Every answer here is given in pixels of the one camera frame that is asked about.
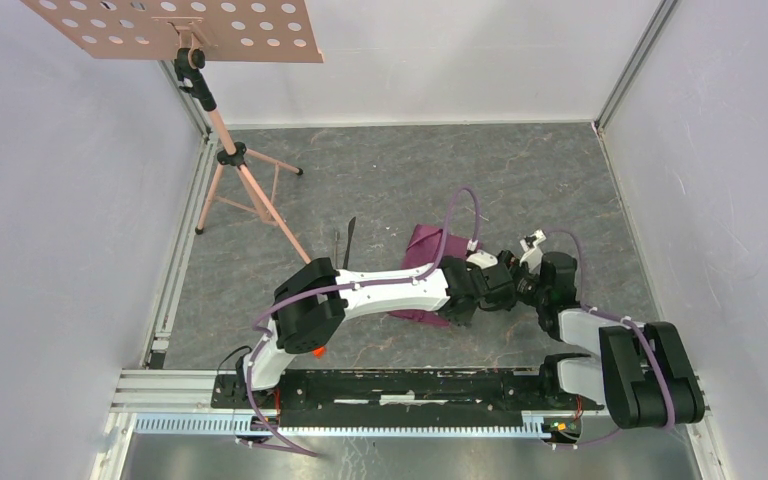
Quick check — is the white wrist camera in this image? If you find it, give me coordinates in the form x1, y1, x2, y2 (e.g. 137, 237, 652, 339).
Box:
519, 229, 546, 272
465, 249, 499, 270

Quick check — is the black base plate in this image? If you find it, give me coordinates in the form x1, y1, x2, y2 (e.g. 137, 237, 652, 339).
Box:
210, 368, 603, 428

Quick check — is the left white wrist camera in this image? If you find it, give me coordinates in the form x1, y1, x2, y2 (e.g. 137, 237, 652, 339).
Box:
465, 249, 499, 270

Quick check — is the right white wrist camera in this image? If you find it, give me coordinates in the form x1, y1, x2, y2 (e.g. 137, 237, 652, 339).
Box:
519, 229, 546, 272

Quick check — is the purple cloth napkin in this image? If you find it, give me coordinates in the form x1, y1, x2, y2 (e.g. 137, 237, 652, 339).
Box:
389, 225, 481, 326

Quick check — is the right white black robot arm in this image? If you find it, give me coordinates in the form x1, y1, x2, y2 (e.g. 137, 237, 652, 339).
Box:
499, 251, 706, 430

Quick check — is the pink music stand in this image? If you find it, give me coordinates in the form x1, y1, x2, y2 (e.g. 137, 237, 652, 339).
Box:
26, 0, 324, 262

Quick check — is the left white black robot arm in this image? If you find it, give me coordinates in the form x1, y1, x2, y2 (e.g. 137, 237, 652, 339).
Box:
237, 252, 518, 391

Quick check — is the aluminium frame rail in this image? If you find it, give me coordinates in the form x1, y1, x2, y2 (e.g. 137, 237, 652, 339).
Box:
91, 368, 723, 479

